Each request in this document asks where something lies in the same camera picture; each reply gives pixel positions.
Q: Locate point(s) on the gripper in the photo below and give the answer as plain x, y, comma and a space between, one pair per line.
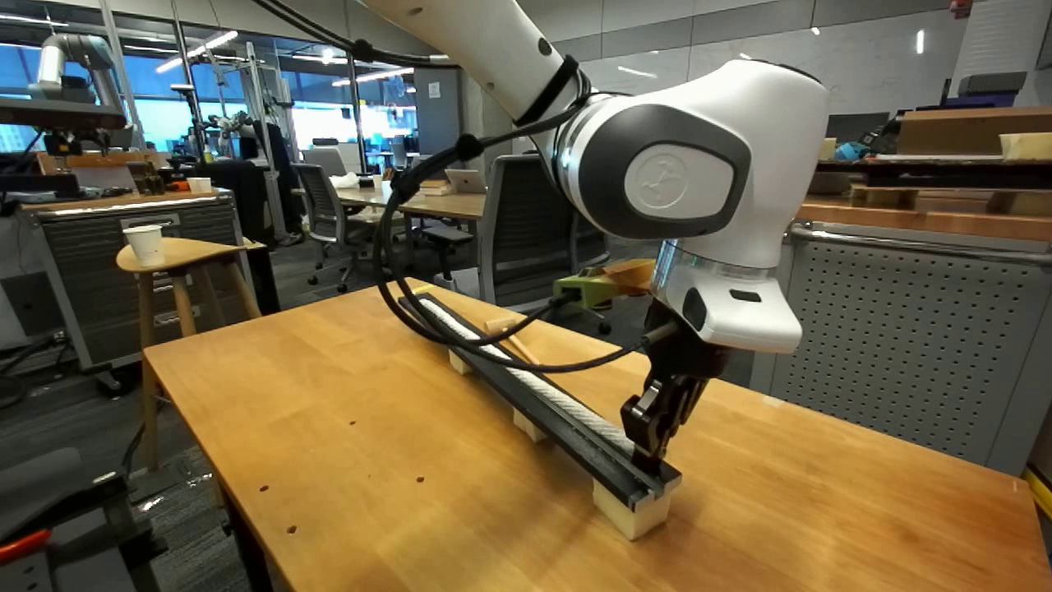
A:
678, 358

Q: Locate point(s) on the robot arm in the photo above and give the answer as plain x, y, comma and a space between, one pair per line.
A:
699, 181

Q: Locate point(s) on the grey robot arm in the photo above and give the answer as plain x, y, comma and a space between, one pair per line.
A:
70, 62

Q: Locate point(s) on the white foam block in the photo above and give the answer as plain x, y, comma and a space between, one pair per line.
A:
459, 363
530, 426
629, 516

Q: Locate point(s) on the brown wooden piece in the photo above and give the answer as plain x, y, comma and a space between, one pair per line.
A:
633, 275

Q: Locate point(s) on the green box-shaped object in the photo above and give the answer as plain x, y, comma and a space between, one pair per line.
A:
582, 289

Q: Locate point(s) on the wooden stick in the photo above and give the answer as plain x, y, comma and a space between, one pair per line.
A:
511, 335

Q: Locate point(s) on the grey mesh office chair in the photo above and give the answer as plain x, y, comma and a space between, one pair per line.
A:
526, 230
325, 210

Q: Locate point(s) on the grey perforated cabinet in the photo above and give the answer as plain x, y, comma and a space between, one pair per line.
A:
904, 345

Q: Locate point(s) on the black office chair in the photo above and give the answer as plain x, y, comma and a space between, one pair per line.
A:
448, 238

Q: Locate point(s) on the silver laptop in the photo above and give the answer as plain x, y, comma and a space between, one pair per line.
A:
467, 181

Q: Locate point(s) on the wooden table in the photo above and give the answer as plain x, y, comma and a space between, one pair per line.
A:
427, 204

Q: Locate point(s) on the dark monitor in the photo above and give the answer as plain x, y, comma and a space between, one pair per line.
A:
855, 127

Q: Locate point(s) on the stack of wooden planks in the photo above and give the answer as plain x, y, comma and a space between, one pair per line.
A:
945, 193

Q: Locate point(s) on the cardboard box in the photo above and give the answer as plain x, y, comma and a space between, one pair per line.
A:
970, 131

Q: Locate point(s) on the wooden stool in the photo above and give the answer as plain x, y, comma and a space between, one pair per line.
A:
177, 259

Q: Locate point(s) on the white paper cup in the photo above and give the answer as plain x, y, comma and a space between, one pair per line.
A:
200, 185
146, 244

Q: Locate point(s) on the black rail platform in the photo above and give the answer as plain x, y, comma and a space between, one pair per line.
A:
567, 437

